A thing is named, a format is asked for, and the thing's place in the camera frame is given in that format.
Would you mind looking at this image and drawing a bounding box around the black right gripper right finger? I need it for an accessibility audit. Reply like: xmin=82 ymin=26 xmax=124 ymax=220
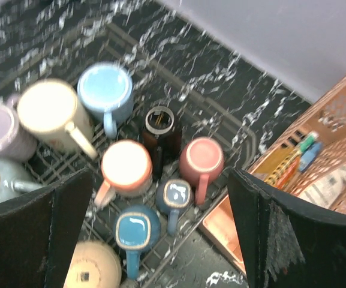
xmin=227 ymin=169 xmax=346 ymax=287

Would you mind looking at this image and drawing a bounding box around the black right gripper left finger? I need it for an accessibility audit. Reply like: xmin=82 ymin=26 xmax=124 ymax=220
xmin=0 ymin=169 xmax=93 ymax=287

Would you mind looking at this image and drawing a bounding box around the dark grey-green mug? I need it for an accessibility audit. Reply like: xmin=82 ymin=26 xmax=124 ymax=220
xmin=0 ymin=158 xmax=43 ymax=203

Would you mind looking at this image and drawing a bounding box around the tan brown mug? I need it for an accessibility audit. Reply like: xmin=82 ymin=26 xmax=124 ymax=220
xmin=64 ymin=241 xmax=122 ymax=288

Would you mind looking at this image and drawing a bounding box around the lilac mug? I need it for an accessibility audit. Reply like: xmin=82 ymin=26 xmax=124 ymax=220
xmin=0 ymin=94 xmax=38 ymax=162

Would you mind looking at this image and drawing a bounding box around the teal floral mug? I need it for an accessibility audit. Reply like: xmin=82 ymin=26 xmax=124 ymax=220
xmin=113 ymin=205 xmax=161 ymax=280

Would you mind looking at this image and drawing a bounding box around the small grey-blue heart mug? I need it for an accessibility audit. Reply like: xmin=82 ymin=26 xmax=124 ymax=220
xmin=155 ymin=178 xmax=192 ymax=235

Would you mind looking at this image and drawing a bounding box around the peach pink speckled mug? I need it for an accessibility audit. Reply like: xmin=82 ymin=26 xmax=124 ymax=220
xmin=94 ymin=139 xmax=152 ymax=207

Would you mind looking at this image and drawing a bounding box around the white mug green inside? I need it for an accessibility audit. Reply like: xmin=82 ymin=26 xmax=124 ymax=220
xmin=16 ymin=79 xmax=98 ymax=159

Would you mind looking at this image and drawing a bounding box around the cream scalloped mug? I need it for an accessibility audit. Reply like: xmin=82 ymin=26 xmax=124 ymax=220
xmin=141 ymin=106 xmax=182 ymax=181

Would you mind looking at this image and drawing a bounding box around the light blue mug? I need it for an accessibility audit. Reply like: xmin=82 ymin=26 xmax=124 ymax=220
xmin=77 ymin=62 xmax=134 ymax=139

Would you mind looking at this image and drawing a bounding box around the orange plastic file organizer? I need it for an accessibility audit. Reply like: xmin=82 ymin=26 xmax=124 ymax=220
xmin=198 ymin=58 xmax=346 ymax=266

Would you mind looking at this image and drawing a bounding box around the grey wire dish rack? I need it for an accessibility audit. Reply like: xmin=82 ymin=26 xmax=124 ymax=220
xmin=0 ymin=20 xmax=256 ymax=287

